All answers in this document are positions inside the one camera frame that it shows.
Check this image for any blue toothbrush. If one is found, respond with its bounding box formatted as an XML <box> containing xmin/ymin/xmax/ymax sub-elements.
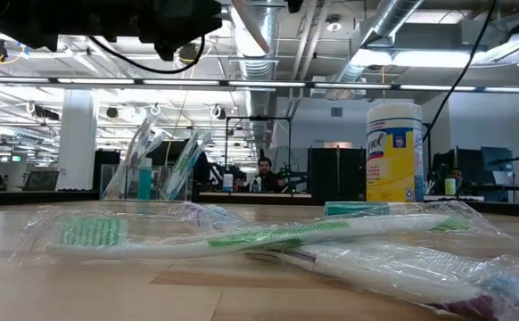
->
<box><xmin>205</xmin><ymin>202</ymin><xmax>519</xmax><ymax>313</ymax></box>
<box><xmin>123</xmin><ymin>131</ymin><xmax>167</xmax><ymax>197</ymax></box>

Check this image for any ceiling light fixture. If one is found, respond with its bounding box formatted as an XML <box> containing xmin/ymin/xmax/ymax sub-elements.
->
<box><xmin>392</xmin><ymin>49</ymin><xmax>478</xmax><ymax>69</ymax></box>

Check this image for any white ceiling sensor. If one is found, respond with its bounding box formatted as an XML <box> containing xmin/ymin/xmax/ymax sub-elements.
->
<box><xmin>325</xmin><ymin>14</ymin><xmax>343</xmax><ymax>33</ymax></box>

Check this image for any black partition panel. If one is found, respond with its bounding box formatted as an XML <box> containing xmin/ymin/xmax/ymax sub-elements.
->
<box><xmin>307</xmin><ymin>146</ymin><xmax>368</xmax><ymax>202</ymax></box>

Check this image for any blue mouthwash bottle white cap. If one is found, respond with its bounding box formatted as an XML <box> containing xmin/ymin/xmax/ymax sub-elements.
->
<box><xmin>323</xmin><ymin>201</ymin><xmax>391</xmax><ymax>218</ymax></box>
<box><xmin>136</xmin><ymin>157</ymin><xmax>153</xmax><ymax>201</ymax></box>

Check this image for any silver ribbed air duct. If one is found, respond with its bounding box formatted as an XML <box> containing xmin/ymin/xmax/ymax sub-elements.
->
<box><xmin>230</xmin><ymin>0</ymin><xmax>284</xmax><ymax>133</ymax></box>

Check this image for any grey blue monitor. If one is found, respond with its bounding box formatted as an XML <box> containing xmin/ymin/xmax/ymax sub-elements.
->
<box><xmin>481</xmin><ymin>146</ymin><xmax>515</xmax><ymax>186</ymax></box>

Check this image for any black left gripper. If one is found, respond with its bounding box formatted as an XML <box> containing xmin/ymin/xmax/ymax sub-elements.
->
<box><xmin>138</xmin><ymin>0</ymin><xmax>223</xmax><ymax>62</ymax></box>

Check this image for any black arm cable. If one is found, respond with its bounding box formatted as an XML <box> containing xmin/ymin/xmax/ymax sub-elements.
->
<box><xmin>422</xmin><ymin>0</ymin><xmax>498</xmax><ymax>142</ymax></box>
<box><xmin>87</xmin><ymin>34</ymin><xmax>206</xmax><ymax>76</ymax></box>

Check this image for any black table frame rail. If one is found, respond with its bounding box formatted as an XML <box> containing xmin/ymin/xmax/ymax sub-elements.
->
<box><xmin>0</xmin><ymin>189</ymin><xmax>519</xmax><ymax>215</ymax></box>

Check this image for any black computer monitor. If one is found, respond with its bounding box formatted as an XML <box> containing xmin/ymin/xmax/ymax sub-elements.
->
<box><xmin>431</xmin><ymin>147</ymin><xmax>483</xmax><ymax>184</ymax></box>
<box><xmin>145</xmin><ymin>140</ymin><xmax>198</xmax><ymax>169</ymax></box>

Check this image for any person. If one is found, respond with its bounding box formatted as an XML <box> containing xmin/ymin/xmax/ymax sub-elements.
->
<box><xmin>243</xmin><ymin>155</ymin><xmax>288</xmax><ymax>194</ymax></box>
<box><xmin>192</xmin><ymin>150</ymin><xmax>212</xmax><ymax>185</ymax></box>
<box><xmin>449</xmin><ymin>168</ymin><xmax>465</xmax><ymax>193</ymax></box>

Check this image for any clear acrylic organizer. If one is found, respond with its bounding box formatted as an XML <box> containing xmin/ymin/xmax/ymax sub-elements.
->
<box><xmin>100</xmin><ymin>163</ymin><xmax>194</xmax><ymax>202</ymax></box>

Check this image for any black cabinet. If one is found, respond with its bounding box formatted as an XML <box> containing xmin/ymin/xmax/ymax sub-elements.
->
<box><xmin>93</xmin><ymin>149</ymin><xmax>122</xmax><ymax>192</ymax></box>

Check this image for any white building pillar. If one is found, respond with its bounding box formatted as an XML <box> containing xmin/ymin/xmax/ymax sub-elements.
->
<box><xmin>56</xmin><ymin>88</ymin><xmax>98</xmax><ymax>192</ymax></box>

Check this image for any yellow Lysol wipes canister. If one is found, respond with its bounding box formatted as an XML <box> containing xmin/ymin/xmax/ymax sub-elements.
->
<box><xmin>365</xmin><ymin>103</ymin><xmax>425</xmax><ymax>204</ymax></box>

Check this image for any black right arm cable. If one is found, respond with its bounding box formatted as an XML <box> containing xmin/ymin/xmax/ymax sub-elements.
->
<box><xmin>422</xmin><ymin>0</ymin><xmax>498</xmax><ymax>142</ymax></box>

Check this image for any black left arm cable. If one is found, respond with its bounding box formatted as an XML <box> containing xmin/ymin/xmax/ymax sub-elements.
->
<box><xmin>87</xmin><ymin>34</ymin><xmax>206</xmax><ymax>76</ymax></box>

